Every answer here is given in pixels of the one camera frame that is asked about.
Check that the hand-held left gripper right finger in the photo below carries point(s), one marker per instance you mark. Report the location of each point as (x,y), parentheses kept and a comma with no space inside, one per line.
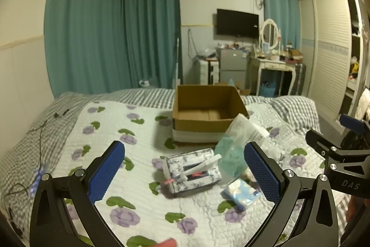
(261,174)

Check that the blue plastic basket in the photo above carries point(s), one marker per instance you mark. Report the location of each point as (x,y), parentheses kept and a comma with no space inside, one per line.
(267,90)

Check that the white puffy jacket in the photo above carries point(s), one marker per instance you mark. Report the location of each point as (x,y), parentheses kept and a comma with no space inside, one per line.
(362,103)

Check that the black wall television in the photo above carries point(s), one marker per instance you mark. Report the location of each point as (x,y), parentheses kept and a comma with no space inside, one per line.
(237,23)

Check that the white floral quilt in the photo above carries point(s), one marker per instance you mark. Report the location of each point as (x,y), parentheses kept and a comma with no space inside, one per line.
(115,114)

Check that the white dressing table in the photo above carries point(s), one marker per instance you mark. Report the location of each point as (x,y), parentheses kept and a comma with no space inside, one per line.
(274,64)

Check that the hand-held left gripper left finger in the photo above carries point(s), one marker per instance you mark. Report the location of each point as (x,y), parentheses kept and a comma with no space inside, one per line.
(107,171)

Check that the narrow teal curtain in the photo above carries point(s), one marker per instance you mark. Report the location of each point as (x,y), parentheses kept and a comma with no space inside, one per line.
(279,9)

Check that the dark suitcase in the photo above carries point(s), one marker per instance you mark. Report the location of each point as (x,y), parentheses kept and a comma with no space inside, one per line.
(299,79)

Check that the clear plastic water jug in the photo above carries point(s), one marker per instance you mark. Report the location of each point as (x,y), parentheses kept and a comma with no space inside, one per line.
(144,82)

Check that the white suitcase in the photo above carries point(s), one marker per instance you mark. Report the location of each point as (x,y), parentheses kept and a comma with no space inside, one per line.
(208,72)

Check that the plastic bag with teal cloth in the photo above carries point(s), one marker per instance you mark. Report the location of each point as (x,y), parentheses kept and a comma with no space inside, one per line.
(231,148)

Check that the person's right hand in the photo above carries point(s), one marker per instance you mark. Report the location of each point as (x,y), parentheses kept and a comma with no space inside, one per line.
(354,208)

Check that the floral tissue box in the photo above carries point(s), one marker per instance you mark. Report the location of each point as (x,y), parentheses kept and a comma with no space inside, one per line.
(199,177)

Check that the small brown box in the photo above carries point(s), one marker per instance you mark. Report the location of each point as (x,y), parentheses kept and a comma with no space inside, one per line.
(295,54)

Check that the small white picture frame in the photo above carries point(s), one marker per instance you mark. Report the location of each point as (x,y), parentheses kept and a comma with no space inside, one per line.
(265,47)

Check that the brown floor cardboard box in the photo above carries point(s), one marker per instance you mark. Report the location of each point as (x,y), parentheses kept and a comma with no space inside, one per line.
(244,91)

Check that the white louvered wardrobe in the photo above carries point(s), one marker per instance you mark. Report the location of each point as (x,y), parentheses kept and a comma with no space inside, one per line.
(329,47)

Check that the yellow plush toy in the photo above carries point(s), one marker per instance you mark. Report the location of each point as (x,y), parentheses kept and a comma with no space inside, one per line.
(355,67)

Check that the wide teal curtain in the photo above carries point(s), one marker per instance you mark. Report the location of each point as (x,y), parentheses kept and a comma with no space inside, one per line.
(83,27)

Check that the pink object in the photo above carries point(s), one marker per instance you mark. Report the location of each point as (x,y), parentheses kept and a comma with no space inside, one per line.
(167,243)

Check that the grey small fridge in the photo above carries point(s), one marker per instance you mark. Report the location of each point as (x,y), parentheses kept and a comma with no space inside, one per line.
(232,64)

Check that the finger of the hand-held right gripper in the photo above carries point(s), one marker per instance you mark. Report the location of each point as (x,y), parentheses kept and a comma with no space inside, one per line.
(318,140)
(351,122)

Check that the clear plastic bag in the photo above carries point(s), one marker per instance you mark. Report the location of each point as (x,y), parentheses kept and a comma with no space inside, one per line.
(208,53)

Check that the white mop pole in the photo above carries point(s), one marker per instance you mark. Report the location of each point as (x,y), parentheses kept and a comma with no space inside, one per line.
(177,61)

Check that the white oval mirror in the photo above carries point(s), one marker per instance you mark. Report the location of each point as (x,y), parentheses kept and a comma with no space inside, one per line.
(270,33)

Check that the blue plastic bag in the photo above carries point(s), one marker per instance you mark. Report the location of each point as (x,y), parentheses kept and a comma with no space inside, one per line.
(231,82)

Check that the blue white tissue packet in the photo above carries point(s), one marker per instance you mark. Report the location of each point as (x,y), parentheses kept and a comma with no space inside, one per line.
(241,193)

